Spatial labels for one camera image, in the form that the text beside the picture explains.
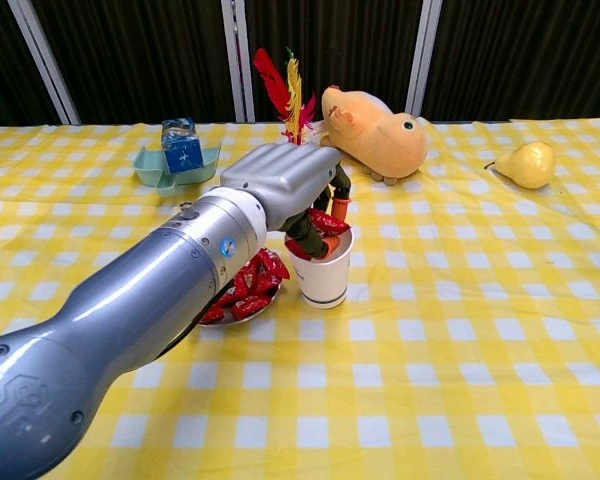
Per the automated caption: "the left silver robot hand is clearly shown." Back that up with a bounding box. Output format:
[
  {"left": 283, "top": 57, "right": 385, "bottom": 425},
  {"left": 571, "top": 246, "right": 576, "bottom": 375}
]
[{"left": 219, "top": 143, "right": 354, "bottom": 262}]

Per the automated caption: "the white paper cup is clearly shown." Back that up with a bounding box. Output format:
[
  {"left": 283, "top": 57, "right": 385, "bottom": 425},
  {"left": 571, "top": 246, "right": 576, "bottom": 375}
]
[{"left": 285, "top": 227, "right": 355, "bottom": 310}]

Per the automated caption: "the round steel plate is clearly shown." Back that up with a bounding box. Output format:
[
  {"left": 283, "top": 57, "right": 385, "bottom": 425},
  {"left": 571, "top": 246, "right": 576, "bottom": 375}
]
[{"left": 197, "top": 287, "right": 284, "bottom": 327}]

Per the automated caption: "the colourful feather shuttlecock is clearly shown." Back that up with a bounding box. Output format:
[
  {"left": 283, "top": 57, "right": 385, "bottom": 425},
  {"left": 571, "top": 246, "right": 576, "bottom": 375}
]
[{"left": 252, "top": 47, "right": 317, "bottom": 147}]

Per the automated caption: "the orange plush animal toy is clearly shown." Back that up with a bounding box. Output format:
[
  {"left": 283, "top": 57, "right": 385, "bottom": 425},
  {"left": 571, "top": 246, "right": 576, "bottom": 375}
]
[{"left": 320, "top": 85, "right": 429, "bottom": 187}]

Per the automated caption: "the blue cookie box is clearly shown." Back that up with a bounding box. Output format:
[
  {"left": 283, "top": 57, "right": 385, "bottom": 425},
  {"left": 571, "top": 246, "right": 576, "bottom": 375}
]
[{"left": 160, "top": 117, "right": 204, "bottom": 175}]

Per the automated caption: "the black curtain panel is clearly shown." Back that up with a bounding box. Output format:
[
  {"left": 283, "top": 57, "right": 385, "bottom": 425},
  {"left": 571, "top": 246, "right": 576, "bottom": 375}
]
[
  {"left": 29, "top": 0, "right": 239, "bottom": 125},
  {"left": 242, "top": 0, "right": 424, "bottom": 124},
  {"left": 422, "top": 0, "right": 600, "bottom": 122},
  {"left": 0, "top": 0, "right": 64, "bottom": 131}
]

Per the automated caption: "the yellow white checkered tablecloth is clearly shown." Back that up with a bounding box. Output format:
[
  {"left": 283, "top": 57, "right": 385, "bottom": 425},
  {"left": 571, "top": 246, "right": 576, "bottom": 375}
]
[{"left": 0, "top": 117, "right": 600, "bottom": 480}]

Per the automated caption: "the yellow pear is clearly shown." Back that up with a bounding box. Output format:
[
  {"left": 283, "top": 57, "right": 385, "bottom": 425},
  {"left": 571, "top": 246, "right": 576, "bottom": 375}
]
[{"left": 483, "top": 141, "right": 557, "bottom": 190}]

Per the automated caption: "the white aluminium partition post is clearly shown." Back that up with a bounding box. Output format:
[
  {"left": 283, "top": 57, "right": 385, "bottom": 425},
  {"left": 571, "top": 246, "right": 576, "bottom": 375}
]
[
  {"left": 7, "top": 0, "right": 82, "bottom": 126},
  {"left": 405, "top": 0, "right": 444, "bottom": 120},
  {"left": 220, "top": 0, "right": 256, "bottom": 124}
]

